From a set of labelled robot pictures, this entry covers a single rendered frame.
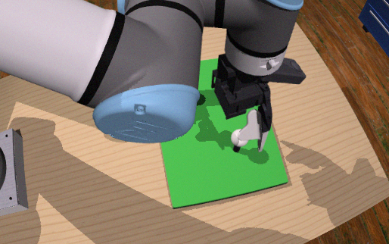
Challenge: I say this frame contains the white golf ball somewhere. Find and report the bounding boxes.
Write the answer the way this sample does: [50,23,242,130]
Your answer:
[231,129,248,147]

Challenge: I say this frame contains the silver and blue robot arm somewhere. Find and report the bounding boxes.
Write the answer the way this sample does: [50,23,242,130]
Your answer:
[0,0,306,143]

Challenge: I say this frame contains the green rectangular mat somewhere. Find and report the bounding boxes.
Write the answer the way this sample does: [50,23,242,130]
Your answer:
[161,58,288,208]

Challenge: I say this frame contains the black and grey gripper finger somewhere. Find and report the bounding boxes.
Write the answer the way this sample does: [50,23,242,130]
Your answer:
[238,97,272,152]

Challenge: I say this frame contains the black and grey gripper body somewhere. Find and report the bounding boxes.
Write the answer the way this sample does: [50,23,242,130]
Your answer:
[211,54,271,120]

